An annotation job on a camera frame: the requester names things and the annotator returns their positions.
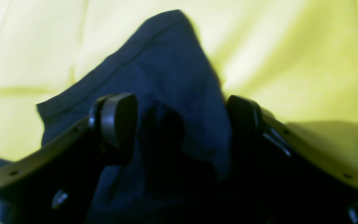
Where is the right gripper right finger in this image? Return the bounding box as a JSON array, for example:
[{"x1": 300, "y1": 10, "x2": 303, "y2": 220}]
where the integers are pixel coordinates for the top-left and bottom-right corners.
[{"x1": 226, "y1": 95, "x2": 358, "y2": 224}]

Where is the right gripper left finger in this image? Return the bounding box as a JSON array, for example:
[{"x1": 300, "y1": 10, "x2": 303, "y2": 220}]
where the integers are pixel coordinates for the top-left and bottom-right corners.
[{"x1": 0, "y1": 92, "x2": 138, "y2": 224}]

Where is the dark navy T-shirt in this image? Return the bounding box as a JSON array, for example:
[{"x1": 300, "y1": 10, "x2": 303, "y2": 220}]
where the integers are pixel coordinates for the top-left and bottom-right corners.
[{"x1": 0, "y1": 10, "x2": 232, "y2": 224}]

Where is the yellow table cloth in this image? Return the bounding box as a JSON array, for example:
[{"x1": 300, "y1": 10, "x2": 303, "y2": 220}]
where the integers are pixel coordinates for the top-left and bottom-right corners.
[{"x1": 0, "y1": 0, "x2": 358, "y2": 169}]

